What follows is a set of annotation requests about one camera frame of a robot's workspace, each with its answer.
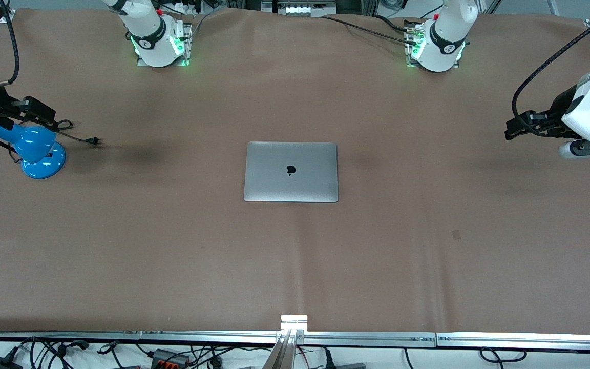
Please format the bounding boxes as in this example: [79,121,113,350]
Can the black cable loop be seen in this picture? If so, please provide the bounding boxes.
[480,347,527,364]

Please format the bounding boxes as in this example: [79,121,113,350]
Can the black lamp power cord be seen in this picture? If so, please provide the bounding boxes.
[54,119,102,147]

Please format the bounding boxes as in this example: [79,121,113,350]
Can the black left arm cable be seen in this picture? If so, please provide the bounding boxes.
[512,15,590,130]

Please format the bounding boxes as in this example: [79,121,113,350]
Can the aluminium table edge rail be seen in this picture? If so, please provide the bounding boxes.
[140,331,281,344]
[303,332,437,348]
[437,332,590,352]
[0,331,141,341]

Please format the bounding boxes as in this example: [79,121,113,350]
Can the blue desk lamp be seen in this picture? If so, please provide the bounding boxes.
[0,123,67,180]

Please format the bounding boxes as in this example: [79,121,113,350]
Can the aluminium profile post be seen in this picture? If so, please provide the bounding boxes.
[262,330,303,369]

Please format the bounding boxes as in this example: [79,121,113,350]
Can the brown table cover sheet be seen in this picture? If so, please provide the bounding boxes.
[0,7,590,334]

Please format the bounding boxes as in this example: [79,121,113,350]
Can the grey box orange levers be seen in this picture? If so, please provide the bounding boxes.
[151,348,192,367]

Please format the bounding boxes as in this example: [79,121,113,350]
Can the black power adapter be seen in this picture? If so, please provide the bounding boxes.
[0,347,23,369]

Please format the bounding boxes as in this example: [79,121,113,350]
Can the metal control box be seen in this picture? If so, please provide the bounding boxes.
[261,0,338,17]

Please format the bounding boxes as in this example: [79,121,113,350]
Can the grey aluminium laptop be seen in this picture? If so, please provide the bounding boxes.
[244,142,339,203]

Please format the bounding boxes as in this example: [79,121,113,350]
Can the black braided base cable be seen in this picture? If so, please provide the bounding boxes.
[321,15,418,44]

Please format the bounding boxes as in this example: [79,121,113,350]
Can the shiny metal bracket plate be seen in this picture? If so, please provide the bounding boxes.
[280,314,309,334]

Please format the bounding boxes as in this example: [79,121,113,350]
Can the black tangled cable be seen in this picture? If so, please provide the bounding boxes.
[18,336,91,369]

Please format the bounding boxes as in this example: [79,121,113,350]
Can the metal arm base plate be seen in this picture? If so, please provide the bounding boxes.
[405,19,462,68]
[137,22,193,68]

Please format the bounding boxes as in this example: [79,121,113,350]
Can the black smooth base cable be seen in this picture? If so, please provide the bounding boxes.
[372,14,413,34]

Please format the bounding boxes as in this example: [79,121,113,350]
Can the white power strip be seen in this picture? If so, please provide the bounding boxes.
[164,0,208,15]

